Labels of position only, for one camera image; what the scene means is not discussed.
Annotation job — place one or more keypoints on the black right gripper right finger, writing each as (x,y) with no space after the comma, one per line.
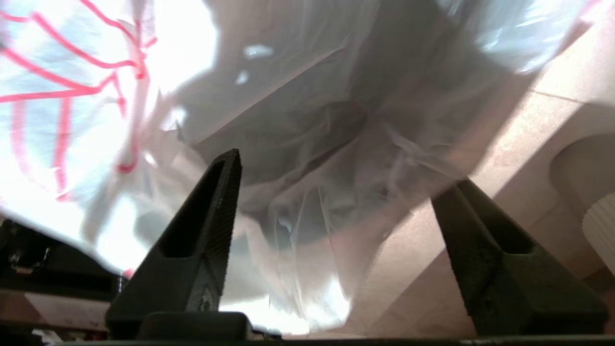
(509,288)

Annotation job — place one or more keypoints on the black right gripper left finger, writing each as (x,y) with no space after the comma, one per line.
(192,269)

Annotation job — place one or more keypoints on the white bin liner bag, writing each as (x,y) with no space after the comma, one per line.
(312,120)

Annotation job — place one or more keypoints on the grey black robot base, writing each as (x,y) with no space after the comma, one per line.
(57,274)

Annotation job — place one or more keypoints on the white pleated round stool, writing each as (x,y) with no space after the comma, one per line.
(603,230)

